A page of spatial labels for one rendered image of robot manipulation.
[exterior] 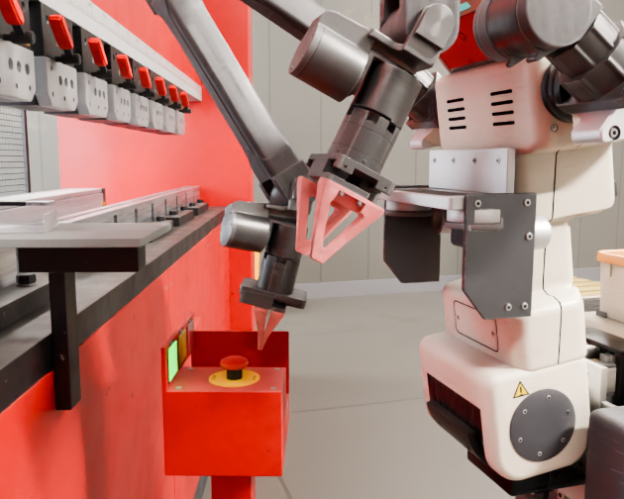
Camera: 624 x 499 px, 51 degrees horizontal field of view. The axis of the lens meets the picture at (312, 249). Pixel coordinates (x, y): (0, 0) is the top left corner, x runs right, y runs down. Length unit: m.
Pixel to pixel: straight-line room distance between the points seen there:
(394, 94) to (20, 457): 0.55
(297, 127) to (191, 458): 4.22
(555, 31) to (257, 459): 0.64
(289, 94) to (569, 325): 4.22
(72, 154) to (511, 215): 2.49
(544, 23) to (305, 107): 4.37
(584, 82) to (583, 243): 5.52
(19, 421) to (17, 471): 0.05
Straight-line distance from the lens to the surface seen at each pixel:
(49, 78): 1.19
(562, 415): 0.99
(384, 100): 0.65
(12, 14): 1.01
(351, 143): 0.64
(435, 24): 0.66
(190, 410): 0.91
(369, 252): 5.25
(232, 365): 0.92
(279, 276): 0.98
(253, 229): 0.95
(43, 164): 4.86
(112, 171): 3.07
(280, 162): 0.98
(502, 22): 0.74
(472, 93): 0.98
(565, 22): 0.73
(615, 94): 0.78
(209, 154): 2.98
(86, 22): 1.43
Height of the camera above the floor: 1.09
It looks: 8 degrees down
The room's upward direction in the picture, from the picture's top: straight up
